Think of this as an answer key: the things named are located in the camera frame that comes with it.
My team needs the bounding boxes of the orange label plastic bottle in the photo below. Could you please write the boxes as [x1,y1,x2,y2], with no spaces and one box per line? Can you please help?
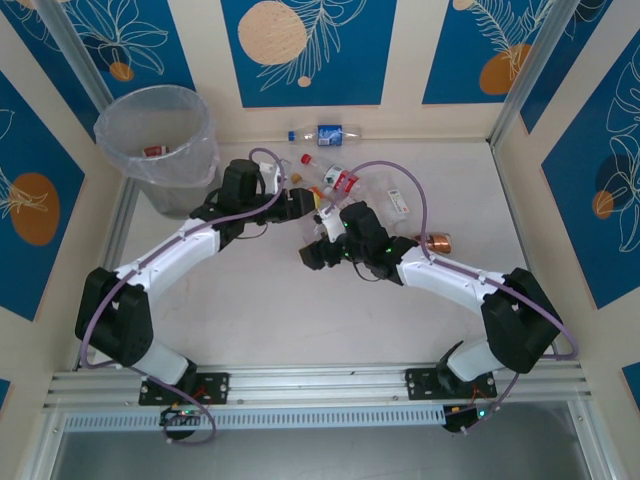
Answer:
[291,172,327,209]

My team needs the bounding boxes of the red cap plastic bottle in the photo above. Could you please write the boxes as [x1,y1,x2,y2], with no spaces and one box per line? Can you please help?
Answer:
[299,153,374,199]

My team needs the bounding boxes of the clear white label bottle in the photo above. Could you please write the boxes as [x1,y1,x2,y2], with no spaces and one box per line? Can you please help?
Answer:
[369,171,413,225]

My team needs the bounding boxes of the blue label plastic bottle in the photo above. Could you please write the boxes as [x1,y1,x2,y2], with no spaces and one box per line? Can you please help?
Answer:
[287,123,363,148]

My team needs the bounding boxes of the grey round waste bin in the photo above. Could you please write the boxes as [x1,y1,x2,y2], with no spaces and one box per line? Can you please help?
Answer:
[93,84,222,220]

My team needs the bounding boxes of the grey metal panel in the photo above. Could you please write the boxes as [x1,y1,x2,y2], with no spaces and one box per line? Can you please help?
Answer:
[49,428,596,480]

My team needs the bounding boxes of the small circuit board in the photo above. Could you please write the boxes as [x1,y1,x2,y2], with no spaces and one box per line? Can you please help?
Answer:
[158,405,206,429]
[443,403,504,435]

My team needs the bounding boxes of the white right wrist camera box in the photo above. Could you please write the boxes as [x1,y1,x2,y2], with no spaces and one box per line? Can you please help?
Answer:
[312,207,344,241]

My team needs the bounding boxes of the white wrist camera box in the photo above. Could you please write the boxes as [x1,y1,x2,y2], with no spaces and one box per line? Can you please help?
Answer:
[312,207,344,241]
[258,158,294,194]

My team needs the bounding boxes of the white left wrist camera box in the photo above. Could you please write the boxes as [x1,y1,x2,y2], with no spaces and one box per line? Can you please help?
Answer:
[258,158,294,194]

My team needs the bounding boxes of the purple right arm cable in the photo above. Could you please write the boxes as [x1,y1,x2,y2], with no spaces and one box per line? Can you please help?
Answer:
[322,159,580,436]

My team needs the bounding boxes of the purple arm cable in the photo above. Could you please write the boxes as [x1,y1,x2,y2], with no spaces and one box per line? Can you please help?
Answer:
[322,159,580,436]
[79,147,289,445]

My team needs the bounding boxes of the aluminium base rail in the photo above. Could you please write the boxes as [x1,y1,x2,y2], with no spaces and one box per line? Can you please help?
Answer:
[43,360,594,410]

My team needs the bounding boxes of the blue floral wall panel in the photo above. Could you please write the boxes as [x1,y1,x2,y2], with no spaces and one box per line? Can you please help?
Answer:
[54,0,197,96]
[0,69,87,322]
[422,0,554,106]
[541,47,640,311]
[0,0,101,126]
[519,0,617,135]
[221,0,399,109]

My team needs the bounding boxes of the grey slotted cable duct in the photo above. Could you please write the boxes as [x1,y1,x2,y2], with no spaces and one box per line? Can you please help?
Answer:
[63,404,447,432]

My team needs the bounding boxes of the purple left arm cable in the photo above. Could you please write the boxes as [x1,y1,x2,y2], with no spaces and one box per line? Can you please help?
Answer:
[79,147,289,445]

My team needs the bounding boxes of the aluminium frame post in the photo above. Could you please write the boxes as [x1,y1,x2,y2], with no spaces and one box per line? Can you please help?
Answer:
[489,0,571,147]
[37,0,116,106]

